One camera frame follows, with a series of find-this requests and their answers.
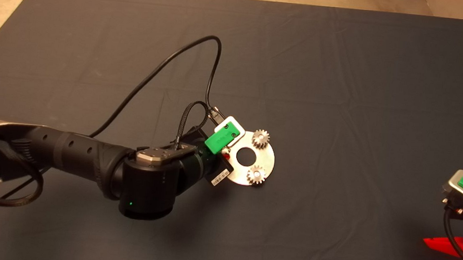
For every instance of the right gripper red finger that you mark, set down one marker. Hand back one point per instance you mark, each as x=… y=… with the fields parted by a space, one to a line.
x=447 y=244

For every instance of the green left camera mount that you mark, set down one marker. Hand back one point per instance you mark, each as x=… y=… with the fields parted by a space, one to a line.
x=220 y=140

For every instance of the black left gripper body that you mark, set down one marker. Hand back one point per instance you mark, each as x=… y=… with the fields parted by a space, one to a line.
x=215 y=166

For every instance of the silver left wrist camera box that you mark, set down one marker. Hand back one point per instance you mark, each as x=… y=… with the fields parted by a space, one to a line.
x=238 y=126

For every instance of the dark grey table cloth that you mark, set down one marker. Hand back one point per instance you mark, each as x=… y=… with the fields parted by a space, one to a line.
x=347 y=52

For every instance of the round metal carrier plate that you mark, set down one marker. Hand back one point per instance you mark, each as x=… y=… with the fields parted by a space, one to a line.
x=249 y=165

